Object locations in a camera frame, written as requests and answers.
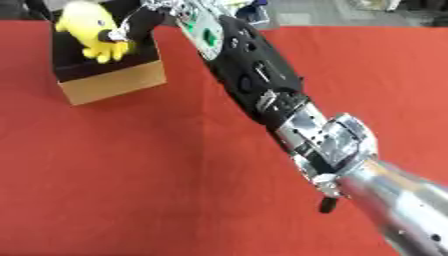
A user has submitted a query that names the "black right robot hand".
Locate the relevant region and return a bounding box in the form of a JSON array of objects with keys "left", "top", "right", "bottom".
[{"left": 96, "top": 0, "right": 168, "bottom": 44}]

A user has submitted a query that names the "yellow soft toy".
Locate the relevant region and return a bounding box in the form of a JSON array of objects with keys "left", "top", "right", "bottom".
[{"left": 54, "top": 0, "right": 133, "bottom": 65}]

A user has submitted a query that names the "tan cardboard box black inside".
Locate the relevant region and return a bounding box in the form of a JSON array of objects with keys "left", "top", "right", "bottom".
[{"left": 47, "top": 7, "right": 168, "bottom": 107}]

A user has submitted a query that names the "blue white object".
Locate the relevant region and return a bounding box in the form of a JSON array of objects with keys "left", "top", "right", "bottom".
[{"left": 234, "top": 2, "right": 272, "bottom": 27}]

